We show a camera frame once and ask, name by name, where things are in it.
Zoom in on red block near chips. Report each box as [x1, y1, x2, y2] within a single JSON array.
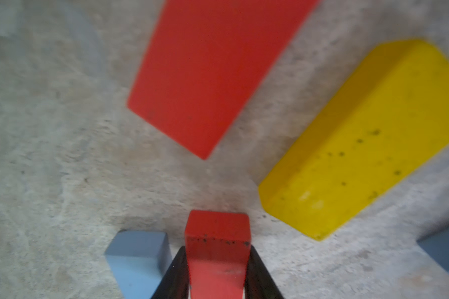
[[128, 1, 317, 159]]

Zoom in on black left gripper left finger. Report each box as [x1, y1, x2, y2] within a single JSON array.
[[151, 246, 190, 299]]

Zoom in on yellow block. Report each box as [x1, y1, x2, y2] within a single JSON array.
[[258, 40, 449, 240]]

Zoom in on red stem block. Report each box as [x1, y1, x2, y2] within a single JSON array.
[[184, 210, 251, 299]]

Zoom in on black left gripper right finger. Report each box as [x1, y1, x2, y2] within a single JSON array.
[[244, 246, 284, 299]]

